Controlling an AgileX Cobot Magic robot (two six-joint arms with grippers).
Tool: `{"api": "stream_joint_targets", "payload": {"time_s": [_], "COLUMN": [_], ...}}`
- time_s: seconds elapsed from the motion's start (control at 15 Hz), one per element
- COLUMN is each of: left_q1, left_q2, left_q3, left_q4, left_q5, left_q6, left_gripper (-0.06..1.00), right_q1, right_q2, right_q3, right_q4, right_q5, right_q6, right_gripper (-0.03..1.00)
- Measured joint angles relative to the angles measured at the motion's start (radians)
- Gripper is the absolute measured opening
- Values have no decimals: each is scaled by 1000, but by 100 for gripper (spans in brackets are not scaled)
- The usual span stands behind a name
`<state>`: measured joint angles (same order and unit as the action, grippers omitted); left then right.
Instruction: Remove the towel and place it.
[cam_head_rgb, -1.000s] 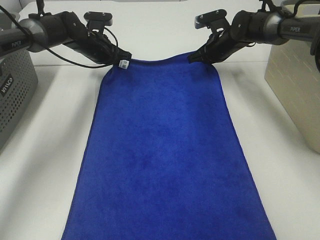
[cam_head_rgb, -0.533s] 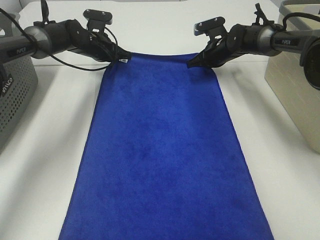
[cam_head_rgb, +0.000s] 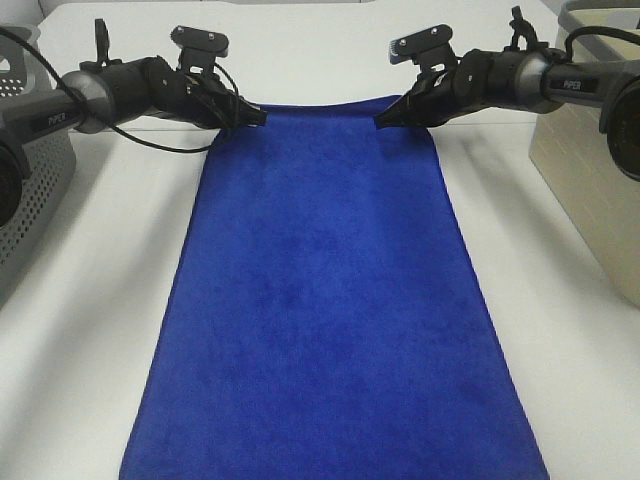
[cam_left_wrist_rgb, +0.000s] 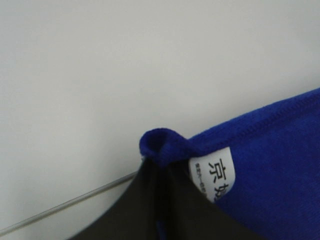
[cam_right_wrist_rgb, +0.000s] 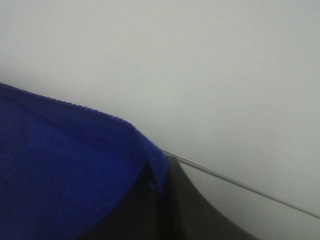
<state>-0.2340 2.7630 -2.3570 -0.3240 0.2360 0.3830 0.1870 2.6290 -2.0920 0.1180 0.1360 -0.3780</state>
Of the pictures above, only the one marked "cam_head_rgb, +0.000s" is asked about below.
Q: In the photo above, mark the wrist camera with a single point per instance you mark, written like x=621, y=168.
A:
x=198, y=48
x=427, y=48

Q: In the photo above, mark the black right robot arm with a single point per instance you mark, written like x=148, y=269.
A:
x=526, y=75

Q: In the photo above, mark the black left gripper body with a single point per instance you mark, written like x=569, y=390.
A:
x=201, y=101

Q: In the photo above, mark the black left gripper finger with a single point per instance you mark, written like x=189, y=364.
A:
x=243, y=113

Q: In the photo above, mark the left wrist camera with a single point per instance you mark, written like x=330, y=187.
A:
x=198, y=48

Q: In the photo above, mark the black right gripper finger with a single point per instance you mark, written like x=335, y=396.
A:
x=399, y=114

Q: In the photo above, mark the blue microfiber towel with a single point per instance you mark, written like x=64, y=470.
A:
x=325, y=320

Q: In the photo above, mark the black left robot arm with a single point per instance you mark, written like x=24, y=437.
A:
x=106, y=93

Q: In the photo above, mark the grey perforated laundry basket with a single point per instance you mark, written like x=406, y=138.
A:
x=35, y=172

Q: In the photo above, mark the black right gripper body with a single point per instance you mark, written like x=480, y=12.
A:
x=449, y=88

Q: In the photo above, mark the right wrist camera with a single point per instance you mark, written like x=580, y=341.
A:
x=427, y=48

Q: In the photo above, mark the beige plastic storage bin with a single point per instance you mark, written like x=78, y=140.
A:
x=574, y=160

